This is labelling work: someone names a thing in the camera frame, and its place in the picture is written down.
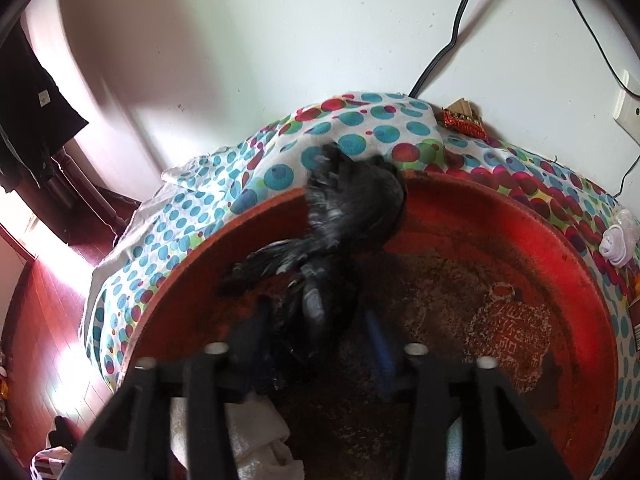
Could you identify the white cloth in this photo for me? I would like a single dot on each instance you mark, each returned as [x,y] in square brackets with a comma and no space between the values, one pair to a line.
[260,435]

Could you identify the red snack packet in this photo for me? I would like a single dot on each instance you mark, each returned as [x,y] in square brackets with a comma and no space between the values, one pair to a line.
[462,120]

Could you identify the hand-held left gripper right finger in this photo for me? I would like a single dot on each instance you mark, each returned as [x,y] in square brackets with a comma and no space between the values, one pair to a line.
[382,360]

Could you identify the white wall socket plate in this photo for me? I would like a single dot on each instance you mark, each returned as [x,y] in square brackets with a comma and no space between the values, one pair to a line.
[629,105]

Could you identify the dark hanging clothes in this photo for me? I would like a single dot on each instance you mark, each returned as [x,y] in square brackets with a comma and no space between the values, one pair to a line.
[35,110]

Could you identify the dark wooden furniture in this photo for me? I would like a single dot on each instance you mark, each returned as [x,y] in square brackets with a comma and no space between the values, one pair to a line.
[85,195]

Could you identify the polka dot cloth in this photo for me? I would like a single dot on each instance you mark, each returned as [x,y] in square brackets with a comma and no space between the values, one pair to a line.
[375,125]

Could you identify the white sock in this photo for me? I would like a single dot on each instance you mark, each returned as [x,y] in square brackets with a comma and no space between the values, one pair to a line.
[617,247]

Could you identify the red round tray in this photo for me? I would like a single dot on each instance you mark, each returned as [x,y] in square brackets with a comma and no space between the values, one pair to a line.
[500,240]

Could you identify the patterned bag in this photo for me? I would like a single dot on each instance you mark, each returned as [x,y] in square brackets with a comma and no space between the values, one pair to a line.
[50,462]

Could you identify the black feathery cloth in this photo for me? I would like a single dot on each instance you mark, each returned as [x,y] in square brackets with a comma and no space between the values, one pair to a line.
[350,200]

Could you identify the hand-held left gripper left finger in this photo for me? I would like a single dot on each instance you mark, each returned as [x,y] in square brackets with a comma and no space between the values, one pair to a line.
[248,360]

